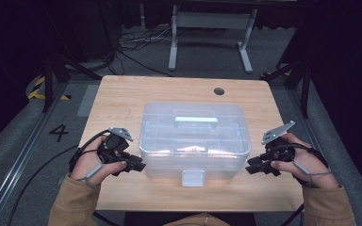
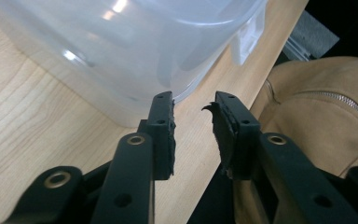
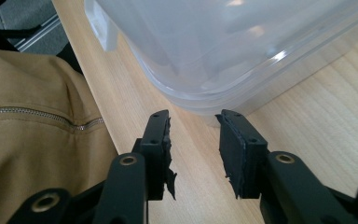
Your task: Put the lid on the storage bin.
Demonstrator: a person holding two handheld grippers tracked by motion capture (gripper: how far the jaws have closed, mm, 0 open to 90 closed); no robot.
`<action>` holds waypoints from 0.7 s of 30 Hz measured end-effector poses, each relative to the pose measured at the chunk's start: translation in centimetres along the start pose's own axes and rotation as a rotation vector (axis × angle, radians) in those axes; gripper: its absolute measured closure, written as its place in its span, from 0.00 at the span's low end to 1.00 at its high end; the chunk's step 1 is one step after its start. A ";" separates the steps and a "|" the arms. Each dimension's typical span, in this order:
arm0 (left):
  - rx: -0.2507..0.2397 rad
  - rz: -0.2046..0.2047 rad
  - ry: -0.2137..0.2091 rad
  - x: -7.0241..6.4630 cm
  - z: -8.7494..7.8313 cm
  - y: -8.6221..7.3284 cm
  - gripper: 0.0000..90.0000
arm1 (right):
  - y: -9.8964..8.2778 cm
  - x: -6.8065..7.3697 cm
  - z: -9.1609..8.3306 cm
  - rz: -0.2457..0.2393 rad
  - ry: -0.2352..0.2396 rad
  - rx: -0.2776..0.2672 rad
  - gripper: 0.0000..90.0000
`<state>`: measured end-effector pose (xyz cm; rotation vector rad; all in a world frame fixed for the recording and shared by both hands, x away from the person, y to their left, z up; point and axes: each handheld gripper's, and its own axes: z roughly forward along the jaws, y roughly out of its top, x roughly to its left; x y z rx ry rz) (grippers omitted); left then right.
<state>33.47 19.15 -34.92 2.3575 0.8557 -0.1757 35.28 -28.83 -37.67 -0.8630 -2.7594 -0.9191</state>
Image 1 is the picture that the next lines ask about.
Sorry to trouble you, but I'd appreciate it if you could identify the bundle of floor cables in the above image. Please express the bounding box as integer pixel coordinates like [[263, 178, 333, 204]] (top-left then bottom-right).
[[116, 24, 174, 78]]

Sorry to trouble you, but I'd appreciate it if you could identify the grey right hand strap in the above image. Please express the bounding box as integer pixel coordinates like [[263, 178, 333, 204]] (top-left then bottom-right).
[[292, 159, 333, 186]]

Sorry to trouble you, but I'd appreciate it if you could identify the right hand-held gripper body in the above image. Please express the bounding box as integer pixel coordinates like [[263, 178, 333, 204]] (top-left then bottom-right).
[[258, 120, 296, 165]]

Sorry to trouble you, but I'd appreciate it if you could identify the person's tan-clothed torso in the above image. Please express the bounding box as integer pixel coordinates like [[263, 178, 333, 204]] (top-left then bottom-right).
[[162, 213, 231, 226]]

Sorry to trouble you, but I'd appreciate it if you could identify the grey metal desk frame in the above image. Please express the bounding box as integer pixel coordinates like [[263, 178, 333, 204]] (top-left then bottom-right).
[[168, 4, 258, 74]]

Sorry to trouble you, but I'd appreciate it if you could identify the black metal stand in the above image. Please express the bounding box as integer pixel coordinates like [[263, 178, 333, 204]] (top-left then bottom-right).
[[41, 0, 103, 113], [259, 46, 316, 120]]

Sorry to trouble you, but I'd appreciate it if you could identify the grey hand strap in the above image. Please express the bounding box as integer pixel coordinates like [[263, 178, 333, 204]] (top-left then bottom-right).
[[292, 159, 333, 186], [76, 162, 104, 189]]

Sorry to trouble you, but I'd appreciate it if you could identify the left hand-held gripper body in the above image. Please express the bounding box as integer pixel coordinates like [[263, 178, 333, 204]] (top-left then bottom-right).
[[97, 126, 135, 165]]

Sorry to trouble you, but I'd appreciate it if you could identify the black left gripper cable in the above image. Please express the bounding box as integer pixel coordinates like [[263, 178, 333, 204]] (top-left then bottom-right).
[[8, 129, 111, 226]]

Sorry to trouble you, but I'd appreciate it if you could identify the grey left hand strap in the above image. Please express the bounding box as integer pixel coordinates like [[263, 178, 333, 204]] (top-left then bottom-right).
[[76, 162, 104, 189]]

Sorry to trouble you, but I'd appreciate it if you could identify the clear plastic storage box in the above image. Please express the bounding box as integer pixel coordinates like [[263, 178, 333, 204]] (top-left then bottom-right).
[[138, 102, 253, 188]]

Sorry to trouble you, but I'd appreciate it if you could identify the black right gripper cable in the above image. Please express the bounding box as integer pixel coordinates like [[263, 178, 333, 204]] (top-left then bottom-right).
[[274, 142, 329, 226]]

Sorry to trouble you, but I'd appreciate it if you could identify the person's right hand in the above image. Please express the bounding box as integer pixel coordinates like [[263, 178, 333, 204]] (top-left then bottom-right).
[[270, 132, 340, 190]]

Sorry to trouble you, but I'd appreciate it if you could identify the yellow black floor tape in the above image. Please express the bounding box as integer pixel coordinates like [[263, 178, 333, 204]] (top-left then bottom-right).
[[27, 75, 73, 102]]

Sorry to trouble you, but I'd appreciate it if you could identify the metal floor rail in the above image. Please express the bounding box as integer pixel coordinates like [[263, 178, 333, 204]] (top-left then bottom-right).
[[287, 88, 362, 220], [0, 83, 72, 226]]

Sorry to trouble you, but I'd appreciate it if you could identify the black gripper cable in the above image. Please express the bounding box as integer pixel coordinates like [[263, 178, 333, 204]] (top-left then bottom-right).
[[274, 142, 329, 226], [8, 129, 111, 226]]

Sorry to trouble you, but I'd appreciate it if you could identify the person's left hand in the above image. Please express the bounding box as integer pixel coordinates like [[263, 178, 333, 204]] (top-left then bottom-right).
[[70, 135, 128, 186]]

